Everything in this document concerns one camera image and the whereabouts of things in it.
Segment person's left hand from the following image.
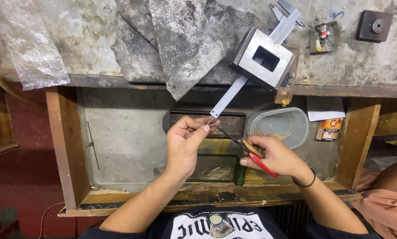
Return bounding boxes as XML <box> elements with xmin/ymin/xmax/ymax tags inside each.
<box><xmin>165</xmin><ymin>115</ymin><xmax>221</xmax><ymax>182</ymax></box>

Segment person's right hand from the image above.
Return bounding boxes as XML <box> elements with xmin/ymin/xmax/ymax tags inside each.
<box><xmin>240</xmin><ymin>134</ymin><xmax>307</xmax><ymax>182</ymax></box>

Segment red and yellow handled scissors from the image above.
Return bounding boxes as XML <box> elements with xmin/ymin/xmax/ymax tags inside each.
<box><xmin>216</xmin><ymin>126</ymin><xmax>279</xmax><ymax>179</ymax></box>

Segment green rectangular tray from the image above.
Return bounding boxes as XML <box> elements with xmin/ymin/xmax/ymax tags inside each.
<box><xmin>186</xmin><ymin>153</ymin><xmax>247</xmax><ymax>187</ymax></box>

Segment clear plastic container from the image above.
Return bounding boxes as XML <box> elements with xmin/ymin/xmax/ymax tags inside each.
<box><xmin>246</xmin><ymin>107</ymin><xmax>310</xmax><ymax>150</ymax></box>

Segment black wristband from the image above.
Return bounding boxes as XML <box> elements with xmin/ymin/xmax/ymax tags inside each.
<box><xmin>292</xmin><ymin>168</ymin><xmax>317</xmax><ymax>188</ymax></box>

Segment wooden workbench drawer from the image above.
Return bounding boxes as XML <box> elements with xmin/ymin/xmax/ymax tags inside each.
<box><xmin>45</xmin><ymin>86</ymin><xmax>382</xmax><ymax>218</ymax></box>

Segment black rectangular tray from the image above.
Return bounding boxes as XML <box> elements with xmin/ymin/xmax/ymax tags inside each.
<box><xmin>162</xmin><ymin>109</ymin><xmax>247</xmax><ymax>139</ymax></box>

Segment orange cigarette pack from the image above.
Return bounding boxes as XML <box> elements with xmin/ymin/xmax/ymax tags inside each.
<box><xmin>315</xmin><ymin>118</ymin><xmax>345</xmax><ymax>141</ymax></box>

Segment white paper sheet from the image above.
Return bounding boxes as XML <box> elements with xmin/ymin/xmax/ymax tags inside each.
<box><xmin>306</xmin><ymin>96</ymin><xmax>346</xmax><ymax>122</ymax></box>

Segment wooden bench peg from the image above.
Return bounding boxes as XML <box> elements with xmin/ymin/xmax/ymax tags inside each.
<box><xmin>273</xmin><ymin>46</ymin><xmax>300</xmax><ymax>107</ymax></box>

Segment steel vernier caliper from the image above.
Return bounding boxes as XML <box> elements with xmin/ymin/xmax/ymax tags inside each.
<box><xmin>209</xmin><ymin>0</ymin><xmax>305</xmax><ymax>121</ymax></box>

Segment person's black printed shirt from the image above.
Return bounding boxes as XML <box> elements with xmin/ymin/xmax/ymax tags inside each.
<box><xmin>78</xmin><ymin>205</ymin><xmax>383</xmax><ymax>239</ymax></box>

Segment thin metal rod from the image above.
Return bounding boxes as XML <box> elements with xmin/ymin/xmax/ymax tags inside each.
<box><xmin>86</xmin><ymin>121</ymin><xmax>101</xmax><ymax>171</ymax></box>

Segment steel block with square hole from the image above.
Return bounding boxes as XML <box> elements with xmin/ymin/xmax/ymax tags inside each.
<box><xmin>230</xmin><ymin>27</ymin><xmax>296</xmax><ymax>91</ymax></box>

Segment small grey stone slab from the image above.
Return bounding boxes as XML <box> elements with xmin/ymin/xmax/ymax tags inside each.
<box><xmin>111</xmin><ymin>0</ymin><xmax>166</xmax><ymax>84</ymax></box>

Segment large grey stone slab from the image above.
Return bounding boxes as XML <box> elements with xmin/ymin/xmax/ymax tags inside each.
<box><xmin>149</xmin><ymin>0</ymin><xmax>239</xmax><ymax>102</ymax></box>

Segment square metal ashtray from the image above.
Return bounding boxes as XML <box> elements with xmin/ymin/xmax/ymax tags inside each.
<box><xmin>309</xmin><ymin>21</ymin><xmax>340</xmax><ymax>54</ymax></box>

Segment dark grey stone slab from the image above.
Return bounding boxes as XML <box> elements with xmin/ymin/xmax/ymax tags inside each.
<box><xmin>198</xmin><ymin>0</ymin><xmax>271</xmax><ymax>86</ymax></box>

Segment dark square block with hole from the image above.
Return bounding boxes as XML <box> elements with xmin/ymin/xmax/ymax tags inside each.
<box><xmin>356</xmin><ymin>10</ymin><xmax>394</xmax><ymax>43</ymax></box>

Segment clear plastic sheet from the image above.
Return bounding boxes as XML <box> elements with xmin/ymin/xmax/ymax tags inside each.
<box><xmin>0</xmin><ymin>0</ymin><xmax>71</xmax><ymax>91</ymax></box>

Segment wire strands in clear container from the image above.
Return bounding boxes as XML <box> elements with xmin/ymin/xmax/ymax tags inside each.
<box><xmin>253</xmin><ymin>128</ymin><xmax>291</xmax><ymax>141</ymax></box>

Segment pile of cut wire strands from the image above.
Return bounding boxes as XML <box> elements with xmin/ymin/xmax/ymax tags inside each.
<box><xmin>198</xmin><ymin>165</ymin><xmax>235</xmax><ymax>182</ymax></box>

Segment thin beige cable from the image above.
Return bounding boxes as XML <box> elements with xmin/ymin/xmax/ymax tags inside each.
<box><xmin>38</xmin><ymin>201</ymin><xmax>67</xmax><ymax>239</ymax></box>

